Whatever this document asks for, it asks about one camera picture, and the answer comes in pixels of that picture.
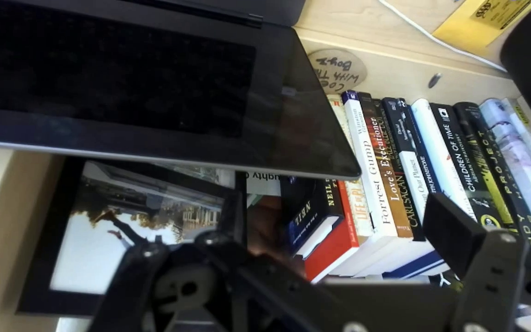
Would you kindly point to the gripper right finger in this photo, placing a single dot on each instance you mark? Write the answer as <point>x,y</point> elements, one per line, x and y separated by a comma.
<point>491,272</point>

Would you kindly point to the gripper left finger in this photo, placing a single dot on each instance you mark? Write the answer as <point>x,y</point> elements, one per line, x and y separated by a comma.
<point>145,276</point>

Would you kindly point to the black laptop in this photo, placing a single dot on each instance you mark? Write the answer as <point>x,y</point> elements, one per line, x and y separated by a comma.
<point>155,83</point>

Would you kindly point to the black framed photo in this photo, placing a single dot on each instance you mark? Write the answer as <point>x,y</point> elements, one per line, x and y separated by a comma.
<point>109,240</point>

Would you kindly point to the row of books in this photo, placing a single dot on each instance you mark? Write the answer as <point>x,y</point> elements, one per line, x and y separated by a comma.
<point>413,184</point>

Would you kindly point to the white printed paper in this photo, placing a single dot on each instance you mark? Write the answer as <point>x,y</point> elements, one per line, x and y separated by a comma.
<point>263,184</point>

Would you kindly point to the yellow envelope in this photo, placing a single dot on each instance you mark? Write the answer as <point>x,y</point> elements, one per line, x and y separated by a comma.
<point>473,23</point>

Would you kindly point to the round brown handwritten sticker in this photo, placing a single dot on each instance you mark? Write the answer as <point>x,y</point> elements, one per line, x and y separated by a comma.
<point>337,69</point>

